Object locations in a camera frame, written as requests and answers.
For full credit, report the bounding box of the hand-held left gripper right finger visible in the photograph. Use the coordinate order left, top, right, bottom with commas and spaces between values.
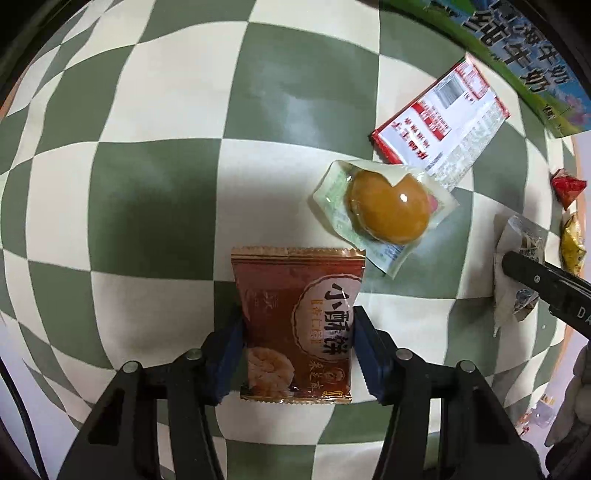
352, 305, 546, 480

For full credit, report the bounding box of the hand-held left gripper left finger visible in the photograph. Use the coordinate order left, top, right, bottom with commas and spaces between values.
55, 307, 245, 480

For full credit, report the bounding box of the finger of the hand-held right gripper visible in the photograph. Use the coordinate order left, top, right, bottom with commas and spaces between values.
502, 251, 561, 306

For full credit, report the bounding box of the white cookie packet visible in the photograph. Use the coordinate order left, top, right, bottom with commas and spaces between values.
492, 215, 546, 337

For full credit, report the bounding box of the brown pastry packet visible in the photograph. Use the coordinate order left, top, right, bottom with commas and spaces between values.
231, 246, 367, 405

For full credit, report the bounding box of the person's right hand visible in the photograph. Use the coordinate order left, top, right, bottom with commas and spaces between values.
545, 344, 591, 448

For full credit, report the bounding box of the yellow snack packet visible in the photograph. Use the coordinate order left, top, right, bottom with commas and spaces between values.
560, 213, 588, 276

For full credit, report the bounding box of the red triangular snack packet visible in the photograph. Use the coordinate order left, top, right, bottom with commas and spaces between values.
550, 168, 588, 210

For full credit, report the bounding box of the clear-wrapped yellow bun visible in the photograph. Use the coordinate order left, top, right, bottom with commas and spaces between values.
308, 159, 458, 279

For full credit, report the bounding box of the red white snack packet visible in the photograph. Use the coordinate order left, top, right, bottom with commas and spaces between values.
369, 52, 512, 191

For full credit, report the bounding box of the green white checkered mat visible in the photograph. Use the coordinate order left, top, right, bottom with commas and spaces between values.
0, 0, 591, 480

